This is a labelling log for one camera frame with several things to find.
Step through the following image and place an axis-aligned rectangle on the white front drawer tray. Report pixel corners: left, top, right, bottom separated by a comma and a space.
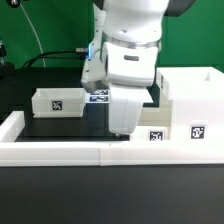
130, 107, 171, 141

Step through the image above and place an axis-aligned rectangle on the grey thin cable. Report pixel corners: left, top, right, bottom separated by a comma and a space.
19, 4, 47, 68

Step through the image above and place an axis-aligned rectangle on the white U-shaped frame wall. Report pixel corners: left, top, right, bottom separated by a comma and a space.
0, 111, 224, 167

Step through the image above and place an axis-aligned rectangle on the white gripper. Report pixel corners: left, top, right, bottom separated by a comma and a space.
109, 83, 148, 135

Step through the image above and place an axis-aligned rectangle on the white drawer cabinet box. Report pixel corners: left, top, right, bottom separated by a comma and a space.
156, 67, 224, 141

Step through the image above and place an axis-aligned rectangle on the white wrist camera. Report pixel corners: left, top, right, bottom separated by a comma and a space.
81, 58, 108, 93

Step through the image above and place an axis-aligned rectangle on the black cable bundle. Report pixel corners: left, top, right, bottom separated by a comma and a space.
21, 47, 90, 69

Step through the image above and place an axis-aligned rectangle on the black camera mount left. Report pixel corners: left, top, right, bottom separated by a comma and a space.
0, 39, 15, 78

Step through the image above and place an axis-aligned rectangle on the white drawer tray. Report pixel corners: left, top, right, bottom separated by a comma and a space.
31, 88, 85, 118
130, 107, 171, 141

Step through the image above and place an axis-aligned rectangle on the white fiducial marker sheet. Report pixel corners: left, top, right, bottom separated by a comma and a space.
85, 88, 153, 103

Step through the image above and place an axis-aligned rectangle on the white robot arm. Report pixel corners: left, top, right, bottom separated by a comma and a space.
81, 0, 196, 135

